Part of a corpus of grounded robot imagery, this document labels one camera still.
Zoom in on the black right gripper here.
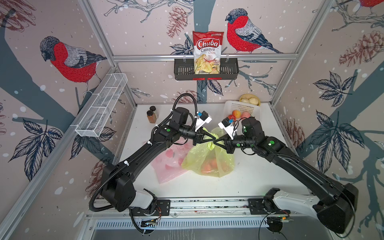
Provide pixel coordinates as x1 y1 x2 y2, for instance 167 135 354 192
212 132 256 155

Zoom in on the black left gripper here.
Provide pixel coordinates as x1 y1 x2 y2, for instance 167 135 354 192
178 125 216 147

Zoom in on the green avocado print plastic bag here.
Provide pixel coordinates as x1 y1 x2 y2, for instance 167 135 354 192
182 143 235 178

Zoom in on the red peach front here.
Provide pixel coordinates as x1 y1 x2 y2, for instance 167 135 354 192
201 163 213 174

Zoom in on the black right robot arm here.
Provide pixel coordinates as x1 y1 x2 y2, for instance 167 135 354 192
214 117 359 234

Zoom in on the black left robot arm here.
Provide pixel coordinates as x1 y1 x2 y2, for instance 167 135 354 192
89 93 216 215

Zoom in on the red yellow peach left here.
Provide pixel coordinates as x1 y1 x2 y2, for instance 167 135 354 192
228 115 237 121

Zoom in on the orange yellow peach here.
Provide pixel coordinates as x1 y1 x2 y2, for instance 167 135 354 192
232 110 242 119

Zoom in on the pink plastic bag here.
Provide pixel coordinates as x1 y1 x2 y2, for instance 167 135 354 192
151 141 193 184

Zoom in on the Chuba cassava chips bag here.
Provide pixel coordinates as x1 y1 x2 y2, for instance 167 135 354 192
193 31 224 75

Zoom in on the white perforated plastic basket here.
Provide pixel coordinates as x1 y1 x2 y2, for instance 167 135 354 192
223 101 261 120

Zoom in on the yellow bowl with buns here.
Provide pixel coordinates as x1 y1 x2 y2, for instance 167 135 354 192
239 94 261 106

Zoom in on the brown spice jar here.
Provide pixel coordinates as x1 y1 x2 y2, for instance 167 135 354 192
147 110 157 124

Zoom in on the light spice jar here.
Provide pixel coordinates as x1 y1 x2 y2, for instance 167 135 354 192
150 106 159 118

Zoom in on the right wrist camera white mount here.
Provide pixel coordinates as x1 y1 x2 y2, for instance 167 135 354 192
218 118 238 140

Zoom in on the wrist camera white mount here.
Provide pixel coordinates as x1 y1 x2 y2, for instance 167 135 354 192
195 111 212 132
218 118 238 140

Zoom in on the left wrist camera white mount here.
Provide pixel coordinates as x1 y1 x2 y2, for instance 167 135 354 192
195 111 212 132

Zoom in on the black wall shelf basket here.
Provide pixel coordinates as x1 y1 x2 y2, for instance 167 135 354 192
174 59 239 81

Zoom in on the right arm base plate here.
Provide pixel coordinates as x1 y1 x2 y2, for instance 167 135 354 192
248 198 291 216

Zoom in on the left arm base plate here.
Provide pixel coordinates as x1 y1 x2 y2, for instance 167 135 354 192
131 199 171 217

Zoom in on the white wire mesh shelf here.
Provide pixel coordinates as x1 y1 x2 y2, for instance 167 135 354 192
75 73 128 138

